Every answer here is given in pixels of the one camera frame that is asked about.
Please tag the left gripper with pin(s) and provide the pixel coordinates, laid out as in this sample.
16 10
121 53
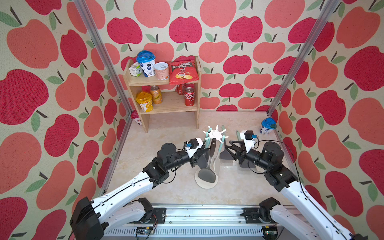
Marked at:
194 158

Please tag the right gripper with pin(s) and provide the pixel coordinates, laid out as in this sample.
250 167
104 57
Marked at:
240 156

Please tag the white utensil rack stand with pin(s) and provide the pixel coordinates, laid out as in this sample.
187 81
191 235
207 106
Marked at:
210 134

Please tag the grey spatula mint handle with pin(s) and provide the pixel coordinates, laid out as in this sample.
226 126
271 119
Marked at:
246 163

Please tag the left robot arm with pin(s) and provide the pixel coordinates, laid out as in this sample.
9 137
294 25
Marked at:
93 218

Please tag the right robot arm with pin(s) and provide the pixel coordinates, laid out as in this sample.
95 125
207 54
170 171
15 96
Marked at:
318 223

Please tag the blue lid yogurt cup floor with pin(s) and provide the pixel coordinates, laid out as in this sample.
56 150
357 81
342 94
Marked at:
267 126

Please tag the red cola can front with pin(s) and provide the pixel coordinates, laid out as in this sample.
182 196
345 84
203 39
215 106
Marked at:
189 94

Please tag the red cola can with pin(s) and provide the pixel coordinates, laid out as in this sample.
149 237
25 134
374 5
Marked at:
189 94
181 89

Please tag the red cola can back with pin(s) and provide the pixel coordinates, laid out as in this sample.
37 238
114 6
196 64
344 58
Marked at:
181 89

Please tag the wooden two-tier shelf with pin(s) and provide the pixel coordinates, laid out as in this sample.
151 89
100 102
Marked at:
172 101

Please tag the red white cup behind shelf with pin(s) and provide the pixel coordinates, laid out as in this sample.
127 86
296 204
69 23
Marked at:
135 117

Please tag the yellow mango cup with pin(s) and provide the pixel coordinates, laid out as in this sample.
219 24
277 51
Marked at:
144 99

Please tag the right circuit board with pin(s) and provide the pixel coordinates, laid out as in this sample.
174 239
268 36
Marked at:
270 233

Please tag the circuit board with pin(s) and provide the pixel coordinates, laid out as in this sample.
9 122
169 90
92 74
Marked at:
144 231
270 233

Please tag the red chips bag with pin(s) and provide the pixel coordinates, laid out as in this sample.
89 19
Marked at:
183 72

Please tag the left circuit board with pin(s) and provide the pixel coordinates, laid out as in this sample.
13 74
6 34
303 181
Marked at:
144 231

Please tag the pink cup foil lid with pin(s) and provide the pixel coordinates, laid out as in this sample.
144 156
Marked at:
162 71

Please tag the small green white carton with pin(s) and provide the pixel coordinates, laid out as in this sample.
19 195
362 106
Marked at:
135 69

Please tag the blue lid yogurt tub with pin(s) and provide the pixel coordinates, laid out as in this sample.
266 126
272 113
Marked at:
146 60

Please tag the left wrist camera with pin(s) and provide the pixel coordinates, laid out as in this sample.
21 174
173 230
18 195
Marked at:
192 146

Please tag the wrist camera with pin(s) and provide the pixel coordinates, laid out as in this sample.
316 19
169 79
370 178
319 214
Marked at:
249 139
192 146

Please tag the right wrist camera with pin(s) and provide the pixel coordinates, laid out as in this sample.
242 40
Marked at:
249 139

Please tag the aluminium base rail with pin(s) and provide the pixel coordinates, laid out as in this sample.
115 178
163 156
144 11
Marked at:
192 221

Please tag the left aluminium frame post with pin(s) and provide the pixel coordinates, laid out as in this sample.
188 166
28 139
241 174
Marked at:
90 24

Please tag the aluminium frame post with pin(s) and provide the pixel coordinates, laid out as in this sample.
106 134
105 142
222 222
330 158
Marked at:
90 24
326 12

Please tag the right aluminium frame post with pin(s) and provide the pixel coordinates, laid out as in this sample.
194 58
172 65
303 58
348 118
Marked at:
326 12

